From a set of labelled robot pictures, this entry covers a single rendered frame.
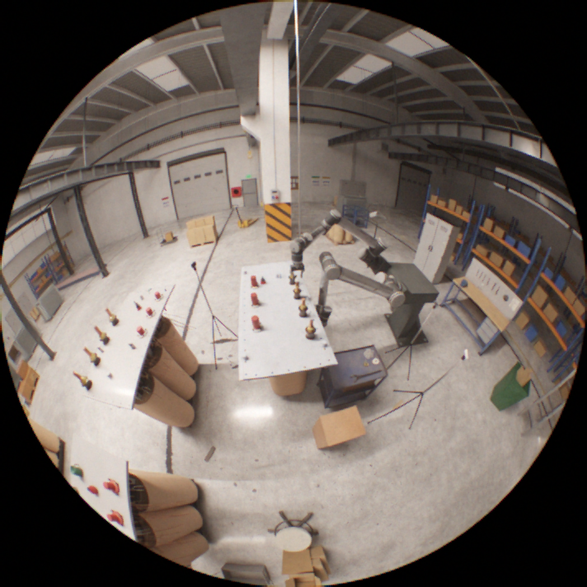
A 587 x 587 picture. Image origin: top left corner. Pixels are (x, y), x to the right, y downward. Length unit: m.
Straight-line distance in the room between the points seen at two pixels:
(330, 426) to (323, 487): 1.20
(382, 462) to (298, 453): 1.15
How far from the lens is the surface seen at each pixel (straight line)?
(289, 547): 2.49
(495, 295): 5.35
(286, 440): 2.64
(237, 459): 2.75
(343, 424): 1.78
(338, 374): 1.98
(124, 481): 1.65
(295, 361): 1.46
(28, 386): 9.10
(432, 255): 5.89
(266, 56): 7.88
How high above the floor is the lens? 2.63
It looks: 39 degrees down
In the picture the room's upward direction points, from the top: 1 degrees counter-clockwise
